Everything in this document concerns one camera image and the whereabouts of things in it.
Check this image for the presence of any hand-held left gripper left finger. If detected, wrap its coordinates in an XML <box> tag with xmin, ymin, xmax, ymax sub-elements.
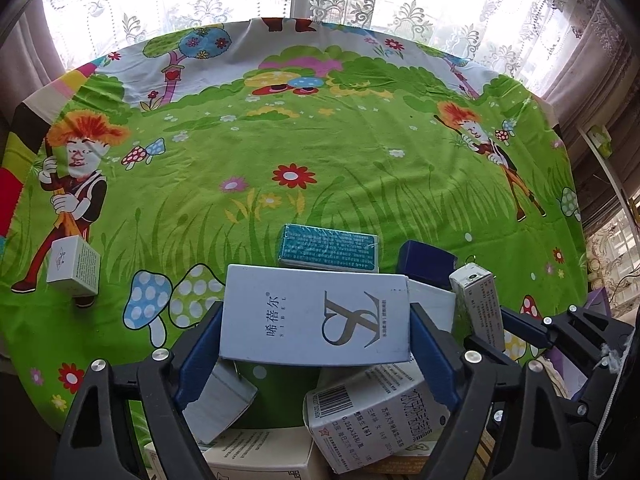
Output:
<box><xmin>52</xmin><ymin>301</ymin><xmax>223</xmax><ymax>480</ymax></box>

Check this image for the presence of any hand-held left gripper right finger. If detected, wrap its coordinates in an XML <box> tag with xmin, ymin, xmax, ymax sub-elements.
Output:
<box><xmin>409</xmin><ymin>302</ymin><xmax>596</xmax><ymax>480</ymax></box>

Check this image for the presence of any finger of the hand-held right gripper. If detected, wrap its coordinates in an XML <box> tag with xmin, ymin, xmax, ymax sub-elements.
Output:
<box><xmin>500</xmin><ymin>305</ymin><xmax>636</xmax><ymax>376</ymax></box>
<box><xmin>487</xmin><ymin>375</ymin><xmax>618</xmax><ymax>441</ymax></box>

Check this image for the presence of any purple cardboard box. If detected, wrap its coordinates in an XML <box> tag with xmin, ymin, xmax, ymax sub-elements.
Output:
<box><xmin>582</xmin><ymin>287</ymin><xmax>611</xmax><ymax>321</ymax></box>

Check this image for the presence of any large pale box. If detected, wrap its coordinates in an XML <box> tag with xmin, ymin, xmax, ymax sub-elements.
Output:
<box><xmin>219</xmin><ymin>262</ymin><xmax>413</xmax><ymax>368</ymax></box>

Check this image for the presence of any tall white text box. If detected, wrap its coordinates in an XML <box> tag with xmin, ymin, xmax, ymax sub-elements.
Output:
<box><xmin>449</xmin><ymin>264</ymin><xmax>506</xmax><ymax>361</ymax></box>

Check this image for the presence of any plain white box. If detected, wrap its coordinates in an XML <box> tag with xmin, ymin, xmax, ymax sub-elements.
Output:
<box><xmin>406</xmin><ymin>279</ymin><xmax>457</xmax><ymax>333</ymax></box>

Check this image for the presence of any grey-white box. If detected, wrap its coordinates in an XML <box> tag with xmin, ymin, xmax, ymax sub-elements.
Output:
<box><xmin>181</xmin><ymin>360</ymin><xmax>258</xmax><ymax>446</ymax></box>

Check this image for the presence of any white barcode box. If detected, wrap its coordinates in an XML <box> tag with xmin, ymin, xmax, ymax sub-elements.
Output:
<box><xmin>304</xmin><ymin>360</ymin><xmax>451</xmax><ymax>476</ymax></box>

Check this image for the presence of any navy blue box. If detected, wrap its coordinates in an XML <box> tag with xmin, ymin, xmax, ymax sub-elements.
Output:
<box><xmin>397</xmin><ymin>240</ymin><xmax>458</xmax><ymax>290</ymax></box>

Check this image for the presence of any white box gold trim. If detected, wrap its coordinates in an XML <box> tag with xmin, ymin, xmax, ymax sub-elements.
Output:
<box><xmin>145</xmin><ymin>427</ymin><xmax>321</xmax><ymax>480</ymax></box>

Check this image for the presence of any white lace curtain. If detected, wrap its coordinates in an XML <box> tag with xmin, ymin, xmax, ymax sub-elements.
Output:
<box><xmin>42</xmin><ymin>0</ymin><xmax>596</xmax><ymax>68</ymax></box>
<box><xmin>585</xmin><ymin>205</ymin><xmax>640</xmax><ymax>286</ymax></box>

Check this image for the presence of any teal box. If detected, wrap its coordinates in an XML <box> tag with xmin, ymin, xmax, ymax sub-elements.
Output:
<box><xmin>277</xmin><ymin>222</ymin><xmax>381</xmax><ymax>273</ymax></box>

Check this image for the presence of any small white emblem box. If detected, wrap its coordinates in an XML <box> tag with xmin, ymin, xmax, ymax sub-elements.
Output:
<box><xmin>46</xmin><ymin>235</ymin><xmax>102</xmax><ymax>297</ymax></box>

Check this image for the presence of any green tissue pack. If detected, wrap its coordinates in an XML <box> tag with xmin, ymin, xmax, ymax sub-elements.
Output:
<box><xmin>587</xmin><ymin>125</ymin><xmax>615</xmax><ymax>157</ymax></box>

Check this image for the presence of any printed green blanket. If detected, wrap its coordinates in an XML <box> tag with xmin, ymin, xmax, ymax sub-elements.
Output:
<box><xmin>0</xmin><ymin>17</ymin><xmax>588</xmax><ymax>441</ymax></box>

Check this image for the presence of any mauve drape curtain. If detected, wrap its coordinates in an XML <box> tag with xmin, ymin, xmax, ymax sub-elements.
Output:
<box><xmin>0</xmin><ymin>0</ymin><xmax>68</xmax><ymax>111</ymax></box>
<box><xmin>510</xmin><ymin>0</ymin><xmax>636</xmax><ymax>126</ymax></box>

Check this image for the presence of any white fluffy cord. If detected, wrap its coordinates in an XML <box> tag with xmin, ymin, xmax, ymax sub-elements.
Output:
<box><xmin>592</xmin><ymin>342</ymin><xmax>630</xmax><ymax>463</ymax></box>

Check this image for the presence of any white table metal pedestal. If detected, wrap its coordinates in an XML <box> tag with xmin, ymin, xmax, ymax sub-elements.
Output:
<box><xmin>577</xmin><ymin>125</ymin><xmax>640</xmax><ymax>211</ymax></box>

